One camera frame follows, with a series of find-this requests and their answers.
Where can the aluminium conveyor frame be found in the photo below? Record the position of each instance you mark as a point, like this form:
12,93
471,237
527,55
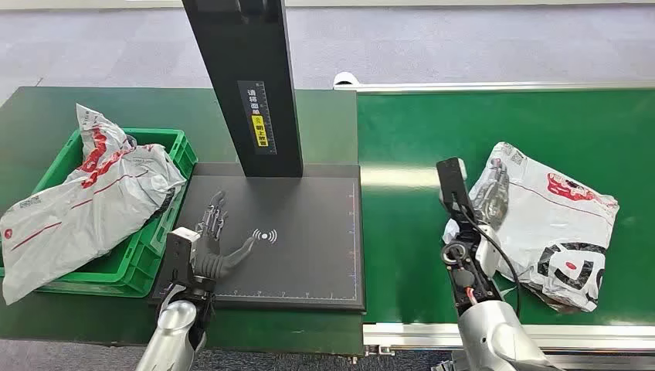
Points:
588,335

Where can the green plastic crate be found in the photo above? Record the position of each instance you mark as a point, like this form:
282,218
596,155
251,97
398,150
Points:
128,266

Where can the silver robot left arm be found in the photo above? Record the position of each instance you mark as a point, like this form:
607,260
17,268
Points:
171,333

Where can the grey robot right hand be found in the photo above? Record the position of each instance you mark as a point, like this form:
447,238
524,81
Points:
492,197

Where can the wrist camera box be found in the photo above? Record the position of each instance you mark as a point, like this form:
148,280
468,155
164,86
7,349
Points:
179,256
451,184

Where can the green conveyor belt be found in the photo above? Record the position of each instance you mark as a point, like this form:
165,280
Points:
409,246

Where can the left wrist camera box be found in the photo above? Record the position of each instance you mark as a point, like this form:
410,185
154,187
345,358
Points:
179,256

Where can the white conveyor roller cap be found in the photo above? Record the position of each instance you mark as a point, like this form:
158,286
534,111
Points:
345,78

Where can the white package with black logo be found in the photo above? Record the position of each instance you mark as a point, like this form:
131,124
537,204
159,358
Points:
552,230

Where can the black scanner base plate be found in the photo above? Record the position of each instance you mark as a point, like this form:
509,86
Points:
307,246

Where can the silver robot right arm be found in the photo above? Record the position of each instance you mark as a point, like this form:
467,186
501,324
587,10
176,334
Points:
491,333

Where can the black scanner column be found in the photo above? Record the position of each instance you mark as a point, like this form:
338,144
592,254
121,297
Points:
245,51

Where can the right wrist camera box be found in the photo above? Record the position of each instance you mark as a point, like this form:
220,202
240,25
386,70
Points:
451,184

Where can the black and yellow column label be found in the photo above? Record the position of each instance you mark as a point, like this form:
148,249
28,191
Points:
258,123

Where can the white package with red print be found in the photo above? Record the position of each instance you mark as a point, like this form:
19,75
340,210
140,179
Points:
92,205

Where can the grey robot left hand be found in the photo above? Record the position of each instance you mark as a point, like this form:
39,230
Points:
210,258

